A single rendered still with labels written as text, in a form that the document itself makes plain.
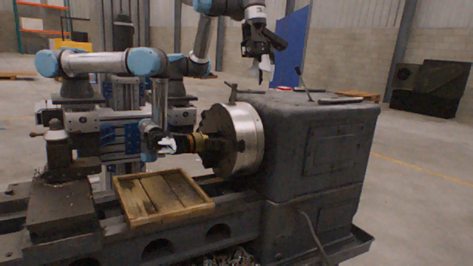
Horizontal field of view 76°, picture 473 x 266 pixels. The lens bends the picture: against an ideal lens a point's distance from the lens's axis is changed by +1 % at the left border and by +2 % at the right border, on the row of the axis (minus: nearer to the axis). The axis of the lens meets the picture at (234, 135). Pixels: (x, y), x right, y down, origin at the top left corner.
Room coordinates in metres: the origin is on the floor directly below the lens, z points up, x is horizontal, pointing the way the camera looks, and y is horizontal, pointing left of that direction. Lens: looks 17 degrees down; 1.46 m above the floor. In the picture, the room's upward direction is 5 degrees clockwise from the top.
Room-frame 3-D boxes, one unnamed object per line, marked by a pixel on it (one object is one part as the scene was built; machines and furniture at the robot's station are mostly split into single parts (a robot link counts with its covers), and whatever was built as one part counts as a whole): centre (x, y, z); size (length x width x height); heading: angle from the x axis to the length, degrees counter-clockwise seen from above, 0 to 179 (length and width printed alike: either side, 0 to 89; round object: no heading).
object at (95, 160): (0.96, 0.57, 0.99); 0.20 x 0.10 x 0.05; 121
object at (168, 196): (1.05, 0.27, 0.89); 0.36 x 0.30 x 0.04; 31
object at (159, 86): (1.42, 0.37, 1.18); 0.12 x 0.11 x 0.49; 84
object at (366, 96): (8.65, -3.43, 0.22); 1.25 x 0.86 x 0.44; 134
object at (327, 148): (1.42, -0.31, 1.06); 0.59 x 0.48 x 0.39; 121
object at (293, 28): (7.96, -1.12, 1.18); 4.12 x 0.80 x 2.35; 2
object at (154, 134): (1.15, 0.31, 1.07); 0.12 x 0.09 x 0.08; 31
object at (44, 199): (0.90, 0.56, 0.95); 0.43 x 0.17 x 0.05; 31
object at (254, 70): (1.09, -0.05, 1.38); 0.06 x 0.03 x 0.09; 121
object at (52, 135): (0.95, 0.59, 1.13); 0.08 x 0.08 x 0.03
